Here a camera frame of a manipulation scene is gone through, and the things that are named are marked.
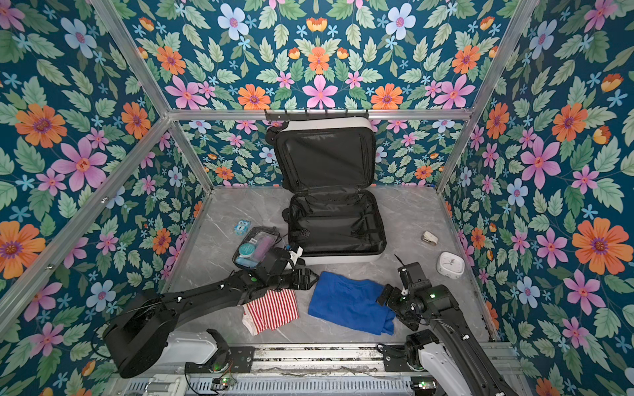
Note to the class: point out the aluminium mounting rail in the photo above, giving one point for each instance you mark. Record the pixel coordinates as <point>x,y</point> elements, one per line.
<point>295,359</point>

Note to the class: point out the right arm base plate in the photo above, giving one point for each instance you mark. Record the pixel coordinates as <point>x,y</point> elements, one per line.
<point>402,358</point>

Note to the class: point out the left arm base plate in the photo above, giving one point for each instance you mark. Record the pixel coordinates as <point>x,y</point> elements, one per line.
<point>232,359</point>

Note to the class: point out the small teal owl toy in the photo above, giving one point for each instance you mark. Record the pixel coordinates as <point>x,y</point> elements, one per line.
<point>242,227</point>

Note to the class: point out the white round alarm clock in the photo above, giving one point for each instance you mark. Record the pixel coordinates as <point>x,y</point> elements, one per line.
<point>450,265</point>

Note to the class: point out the clear toiletry pouch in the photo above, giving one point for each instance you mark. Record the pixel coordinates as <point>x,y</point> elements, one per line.
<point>255,246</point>

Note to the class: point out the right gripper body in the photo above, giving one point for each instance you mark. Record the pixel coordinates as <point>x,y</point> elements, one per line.
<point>399,304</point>

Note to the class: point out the blue cloth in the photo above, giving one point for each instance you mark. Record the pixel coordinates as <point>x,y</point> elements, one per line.
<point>351,304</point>

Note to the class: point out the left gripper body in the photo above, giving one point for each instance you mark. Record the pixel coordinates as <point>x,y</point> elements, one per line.
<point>291,280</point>

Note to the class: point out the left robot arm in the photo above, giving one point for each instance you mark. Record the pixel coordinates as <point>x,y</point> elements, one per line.
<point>139,337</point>

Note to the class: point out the red white striped garment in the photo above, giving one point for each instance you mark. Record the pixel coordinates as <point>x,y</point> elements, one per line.
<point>270,312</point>

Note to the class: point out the black hook rack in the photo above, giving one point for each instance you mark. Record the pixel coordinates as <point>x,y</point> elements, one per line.
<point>301,115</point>

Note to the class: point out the small beige stapler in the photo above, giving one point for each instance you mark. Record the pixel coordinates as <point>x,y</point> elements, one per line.
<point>429,238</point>

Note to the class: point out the white hard-shell suitcase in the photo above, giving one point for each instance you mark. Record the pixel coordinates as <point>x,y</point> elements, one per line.
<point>328,166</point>

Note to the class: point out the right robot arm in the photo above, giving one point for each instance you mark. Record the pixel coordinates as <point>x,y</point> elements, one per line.
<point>442,343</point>

